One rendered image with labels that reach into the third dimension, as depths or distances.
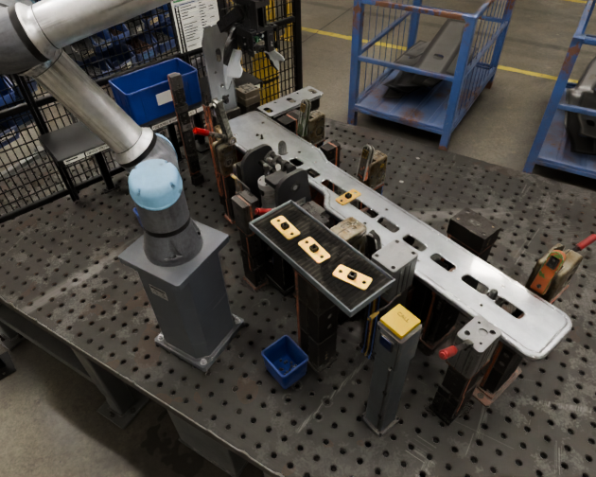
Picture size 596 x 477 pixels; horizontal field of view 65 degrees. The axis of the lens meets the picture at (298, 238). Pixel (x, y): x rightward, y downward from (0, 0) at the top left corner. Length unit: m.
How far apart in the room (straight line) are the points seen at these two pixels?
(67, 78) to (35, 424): 1.69
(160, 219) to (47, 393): 1.53
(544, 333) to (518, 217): 0.85
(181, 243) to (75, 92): 0.40
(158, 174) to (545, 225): 1.48
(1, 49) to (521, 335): 1.21
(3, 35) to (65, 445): 1.76
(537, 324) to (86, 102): 1.16
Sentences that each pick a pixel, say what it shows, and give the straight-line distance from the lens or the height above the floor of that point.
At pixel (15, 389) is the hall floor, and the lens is 2.60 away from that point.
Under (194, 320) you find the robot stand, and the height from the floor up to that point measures 0.91.
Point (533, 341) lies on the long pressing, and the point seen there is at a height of 1.00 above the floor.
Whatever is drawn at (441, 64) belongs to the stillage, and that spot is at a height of 0.50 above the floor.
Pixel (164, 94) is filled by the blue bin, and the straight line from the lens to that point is 1.95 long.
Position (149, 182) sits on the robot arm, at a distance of 1.11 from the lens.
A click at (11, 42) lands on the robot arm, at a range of 0.96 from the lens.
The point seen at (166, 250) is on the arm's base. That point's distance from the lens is 1.18.
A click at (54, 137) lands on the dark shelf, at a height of 1.03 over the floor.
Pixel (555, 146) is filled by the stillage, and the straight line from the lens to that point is 3.63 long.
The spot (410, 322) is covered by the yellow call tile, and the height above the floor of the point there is 1.16.
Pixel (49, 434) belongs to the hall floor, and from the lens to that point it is 2.40.
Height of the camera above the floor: 1.96
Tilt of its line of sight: 44 degrees down
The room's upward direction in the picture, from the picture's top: 2 degrees counter-clockwise
